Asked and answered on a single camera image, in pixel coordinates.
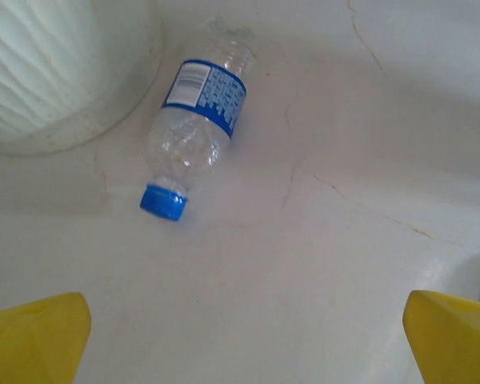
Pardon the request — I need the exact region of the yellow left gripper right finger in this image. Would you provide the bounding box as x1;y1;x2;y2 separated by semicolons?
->
402;289;480;384

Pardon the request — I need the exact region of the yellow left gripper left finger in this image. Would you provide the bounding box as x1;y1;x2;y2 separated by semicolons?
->
0;291;93;384

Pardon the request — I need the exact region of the white plastic bin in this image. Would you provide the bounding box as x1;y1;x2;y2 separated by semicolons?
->
0;0;165;156

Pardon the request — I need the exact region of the clear bottle blue cap label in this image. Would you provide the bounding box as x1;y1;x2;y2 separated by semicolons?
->
138;19;259;222

